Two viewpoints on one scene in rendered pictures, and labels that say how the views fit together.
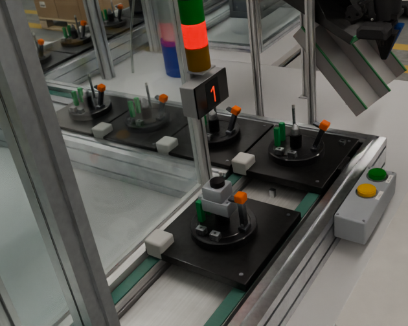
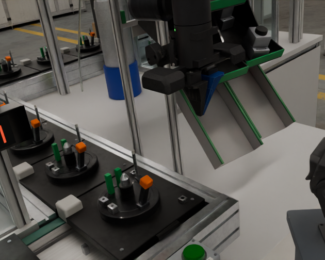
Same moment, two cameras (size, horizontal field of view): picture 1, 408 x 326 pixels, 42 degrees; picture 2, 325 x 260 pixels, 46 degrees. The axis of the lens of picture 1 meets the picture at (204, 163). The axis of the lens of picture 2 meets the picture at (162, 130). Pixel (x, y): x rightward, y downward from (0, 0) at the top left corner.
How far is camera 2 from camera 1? 0.68 m
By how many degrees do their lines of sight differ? 11
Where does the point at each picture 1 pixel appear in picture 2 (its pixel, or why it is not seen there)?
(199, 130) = not seen: outside the picture
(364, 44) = (254, 88)
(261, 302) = not seen: outside the picture
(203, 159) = (11, 201)
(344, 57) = (219, 101)
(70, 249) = not seen: outside the picture
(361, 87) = (232, 136)
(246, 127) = (107, 164)
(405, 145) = (278, 206)
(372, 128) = (254, 178)
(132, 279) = not seen: outside the picture
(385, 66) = (274, 114)
